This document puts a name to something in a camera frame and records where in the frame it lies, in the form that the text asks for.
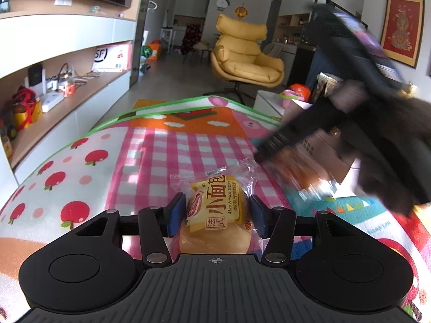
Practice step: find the red framed picture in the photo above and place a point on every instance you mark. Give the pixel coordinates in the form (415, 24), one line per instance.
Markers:
(402, 30)

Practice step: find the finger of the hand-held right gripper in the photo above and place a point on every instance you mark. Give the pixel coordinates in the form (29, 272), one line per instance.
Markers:
(289, 138)

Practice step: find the small jar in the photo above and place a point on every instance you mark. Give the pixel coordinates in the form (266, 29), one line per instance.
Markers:
(65, 87)

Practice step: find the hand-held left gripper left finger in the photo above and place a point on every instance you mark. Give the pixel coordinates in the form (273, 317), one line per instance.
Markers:
(176, 215)

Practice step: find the pink toy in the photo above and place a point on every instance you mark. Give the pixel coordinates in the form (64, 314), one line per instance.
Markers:
(289, 97)

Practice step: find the pink paper bag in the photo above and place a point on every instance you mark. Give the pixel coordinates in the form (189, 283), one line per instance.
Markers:
(123, 57)

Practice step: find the white wall clock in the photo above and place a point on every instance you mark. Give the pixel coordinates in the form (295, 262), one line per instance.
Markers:
(222, 1)

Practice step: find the white courier envelope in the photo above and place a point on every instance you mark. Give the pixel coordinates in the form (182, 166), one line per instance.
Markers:
(102, 59)

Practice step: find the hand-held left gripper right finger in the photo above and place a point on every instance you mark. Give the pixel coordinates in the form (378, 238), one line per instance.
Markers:
(258, 217)

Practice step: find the yellow bread packet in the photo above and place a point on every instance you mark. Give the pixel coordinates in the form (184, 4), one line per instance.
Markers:
(215, 208)
(296, 171)

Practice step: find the orange box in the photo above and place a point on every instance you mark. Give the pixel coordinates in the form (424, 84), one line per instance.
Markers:
(155, 50)

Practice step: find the dark patterned cloth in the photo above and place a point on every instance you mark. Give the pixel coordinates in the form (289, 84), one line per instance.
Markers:
(191, 38)

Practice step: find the brown cardboard box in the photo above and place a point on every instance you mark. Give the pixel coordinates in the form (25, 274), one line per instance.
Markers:
(320, 144)

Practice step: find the yellow armchair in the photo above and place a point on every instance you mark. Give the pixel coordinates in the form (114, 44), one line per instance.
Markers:
(242, 53)

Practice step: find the black router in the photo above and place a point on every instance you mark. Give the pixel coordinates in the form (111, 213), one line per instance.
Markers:
(35, 77)

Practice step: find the colourful printed play mat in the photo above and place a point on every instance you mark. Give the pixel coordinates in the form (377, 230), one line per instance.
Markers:
(151, 148)

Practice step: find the wooden white wall cabinet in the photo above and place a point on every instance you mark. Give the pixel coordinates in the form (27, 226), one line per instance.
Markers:
(67, 30)

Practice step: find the person's right forearm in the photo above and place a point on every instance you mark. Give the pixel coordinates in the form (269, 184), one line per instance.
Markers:
(394, 154)

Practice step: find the orange hanging ornament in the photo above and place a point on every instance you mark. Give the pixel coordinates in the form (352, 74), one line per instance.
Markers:
(241, 11)

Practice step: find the watermelon ball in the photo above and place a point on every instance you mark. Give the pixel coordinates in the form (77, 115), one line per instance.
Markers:
(145, 51)

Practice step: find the white side table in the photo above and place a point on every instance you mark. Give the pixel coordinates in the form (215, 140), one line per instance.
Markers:
(269, 102)

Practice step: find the white power strip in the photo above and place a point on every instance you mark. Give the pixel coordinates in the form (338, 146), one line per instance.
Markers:
(51, 101)

